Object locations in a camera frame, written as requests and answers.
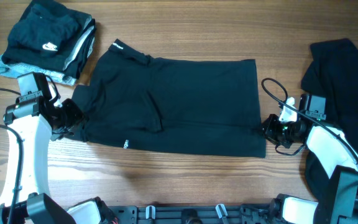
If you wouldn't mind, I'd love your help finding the black polo shirt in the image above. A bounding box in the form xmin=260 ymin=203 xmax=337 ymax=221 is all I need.
xmin=72 ymin=40 xmax=266 ymax=158

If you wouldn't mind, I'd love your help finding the white rail clip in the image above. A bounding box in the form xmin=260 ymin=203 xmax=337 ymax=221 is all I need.
xmin=145 ymin=205 xmax=156 ymax=220
xmin=215 ymin=203 xmax=227 ymax=220

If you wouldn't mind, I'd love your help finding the black shirt pile right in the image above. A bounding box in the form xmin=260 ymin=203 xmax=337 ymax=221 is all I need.
xmin=300 ymin=38 xmax=358 ymax=203

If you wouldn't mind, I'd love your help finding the folded black grey-trimmed shirt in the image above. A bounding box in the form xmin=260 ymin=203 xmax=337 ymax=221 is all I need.
xmin=20 ymin=0 xmax=97 ymax=80

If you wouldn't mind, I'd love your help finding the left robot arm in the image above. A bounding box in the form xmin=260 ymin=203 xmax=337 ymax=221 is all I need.
xmin=0 ymin=73 xmax=116 ymax=223

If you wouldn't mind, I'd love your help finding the folded black Nike garment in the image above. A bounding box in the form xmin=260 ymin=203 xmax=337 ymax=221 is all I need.
xmin=2 ymin=1 xmax=90 ymax=71

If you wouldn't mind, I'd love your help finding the folded grey garment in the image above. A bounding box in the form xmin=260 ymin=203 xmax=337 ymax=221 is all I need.
xmin=0 ymin=55 xmax=76 ymax=86

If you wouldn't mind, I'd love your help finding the right white rail clip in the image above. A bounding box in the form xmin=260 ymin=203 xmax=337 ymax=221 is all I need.
xmin=215 ymin=203 xmax=227 ymax=220

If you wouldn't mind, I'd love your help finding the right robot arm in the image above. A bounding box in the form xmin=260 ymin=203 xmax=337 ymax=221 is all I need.
xmin=261 ymin=94 xmax=358 ymax=223

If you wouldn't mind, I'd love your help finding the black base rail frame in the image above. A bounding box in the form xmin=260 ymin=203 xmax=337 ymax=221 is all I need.
xmin=104 ymin=203 xmax=279 ymax=224

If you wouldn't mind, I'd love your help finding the left white rail clip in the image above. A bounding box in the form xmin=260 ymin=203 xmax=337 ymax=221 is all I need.
xmin=145 ymin=205 xmax=156 ymax=220

